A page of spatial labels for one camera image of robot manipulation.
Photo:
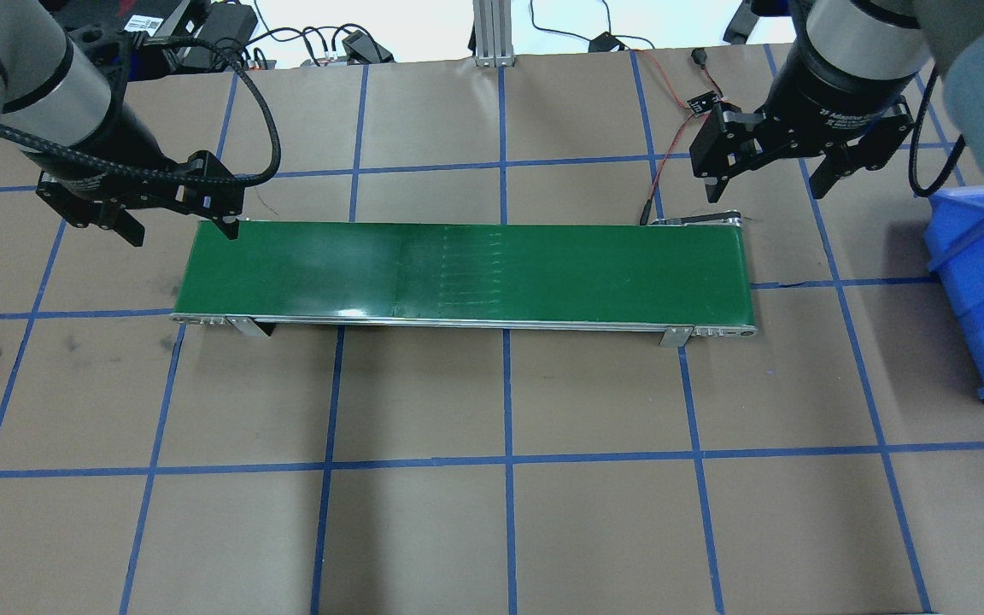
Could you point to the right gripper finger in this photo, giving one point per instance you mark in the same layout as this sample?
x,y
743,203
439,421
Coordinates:
x,y
839,162
716,181

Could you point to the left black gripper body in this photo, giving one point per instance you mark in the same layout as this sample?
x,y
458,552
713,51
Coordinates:
x,y
113,147

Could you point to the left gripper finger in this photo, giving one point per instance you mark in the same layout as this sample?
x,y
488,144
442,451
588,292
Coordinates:
x,y
230,227
127,228

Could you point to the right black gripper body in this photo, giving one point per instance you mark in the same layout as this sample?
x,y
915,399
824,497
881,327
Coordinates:
x,y
829,96

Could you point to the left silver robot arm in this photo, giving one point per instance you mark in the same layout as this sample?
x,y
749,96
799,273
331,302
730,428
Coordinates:
x,y
98,162

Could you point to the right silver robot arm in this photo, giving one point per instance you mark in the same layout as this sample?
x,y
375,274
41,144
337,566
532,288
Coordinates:
x,y
840,95

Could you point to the small black controller board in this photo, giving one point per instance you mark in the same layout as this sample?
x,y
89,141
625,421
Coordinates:
x,y
704,103

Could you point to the green conveyor belt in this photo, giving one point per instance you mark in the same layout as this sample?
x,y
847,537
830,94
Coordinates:
x,y
681,281

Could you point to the aluminium frame post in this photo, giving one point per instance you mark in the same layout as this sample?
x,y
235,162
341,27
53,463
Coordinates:
x,y
492,34

